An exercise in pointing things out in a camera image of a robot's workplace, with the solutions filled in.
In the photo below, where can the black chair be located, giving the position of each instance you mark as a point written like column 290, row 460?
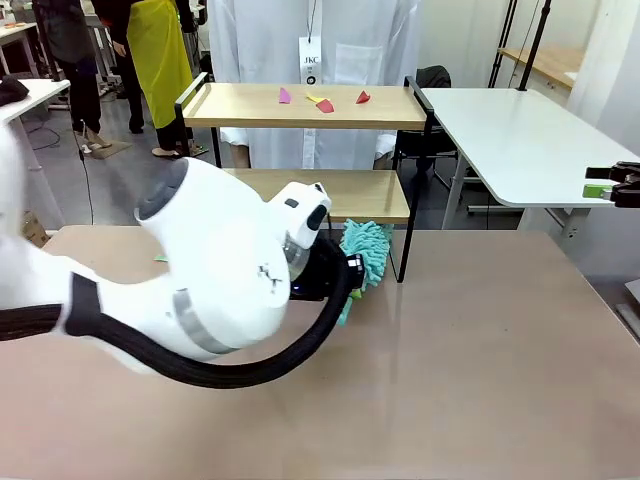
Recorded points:
column 432, row 77

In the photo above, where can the red paper scrap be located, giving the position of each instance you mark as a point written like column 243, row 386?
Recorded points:
column 363, row 98
column 326, row 105

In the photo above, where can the teal microfibre duster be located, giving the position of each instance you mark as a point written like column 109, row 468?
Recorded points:
column 372, row 245

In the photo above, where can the person's right hand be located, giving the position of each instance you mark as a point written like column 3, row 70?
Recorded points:
column 241, row 156

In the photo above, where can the black cloth bundle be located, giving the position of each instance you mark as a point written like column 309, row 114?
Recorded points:
column 12, row 90

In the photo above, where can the person in white coat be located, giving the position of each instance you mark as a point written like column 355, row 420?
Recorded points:
column 360, row 30

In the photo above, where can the cardboard box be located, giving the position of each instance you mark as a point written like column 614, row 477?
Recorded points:
column 35, row 230

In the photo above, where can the black frame wooden shelf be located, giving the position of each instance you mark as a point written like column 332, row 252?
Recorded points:
column 250, row 107

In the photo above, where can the black tripod stand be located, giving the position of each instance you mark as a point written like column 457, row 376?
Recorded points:
column 502, row 45
column 534, row 45

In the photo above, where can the person's left hand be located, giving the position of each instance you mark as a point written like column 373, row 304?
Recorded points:
column 384, row 162

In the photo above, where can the person in dark clothes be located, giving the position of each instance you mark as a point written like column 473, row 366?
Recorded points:
column 75, row 50

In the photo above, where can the person in yellow apron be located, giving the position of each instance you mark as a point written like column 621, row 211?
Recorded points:
column 160, row 60

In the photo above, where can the white background desk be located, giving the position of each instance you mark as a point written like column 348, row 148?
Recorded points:
column 40, row 92

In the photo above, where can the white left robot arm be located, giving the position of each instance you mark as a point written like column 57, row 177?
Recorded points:
column 215, row 250

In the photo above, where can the pink paper scrap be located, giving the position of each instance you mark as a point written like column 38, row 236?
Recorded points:
column 284, row 96

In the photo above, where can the green paper scrap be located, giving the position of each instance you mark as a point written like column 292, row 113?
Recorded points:
column 160, row 258

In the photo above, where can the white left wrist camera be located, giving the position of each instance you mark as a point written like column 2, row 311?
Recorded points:
column 300, row 215

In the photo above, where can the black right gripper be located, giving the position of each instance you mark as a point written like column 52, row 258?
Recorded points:
column 630, row 187

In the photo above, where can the yellow paper scrap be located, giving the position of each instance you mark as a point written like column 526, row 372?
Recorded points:
column 315, row 98

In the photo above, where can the white name badge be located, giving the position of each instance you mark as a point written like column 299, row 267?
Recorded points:
column 310, row 60

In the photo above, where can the white side table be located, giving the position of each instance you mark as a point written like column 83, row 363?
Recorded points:
column 525, row 140

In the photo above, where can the wooden background table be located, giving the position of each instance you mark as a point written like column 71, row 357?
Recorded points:
column 550, row 62

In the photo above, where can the grey metal rail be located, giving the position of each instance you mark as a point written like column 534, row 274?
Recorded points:
column 631, row 320

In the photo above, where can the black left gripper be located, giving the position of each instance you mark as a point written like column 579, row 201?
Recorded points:
column 320, row 275

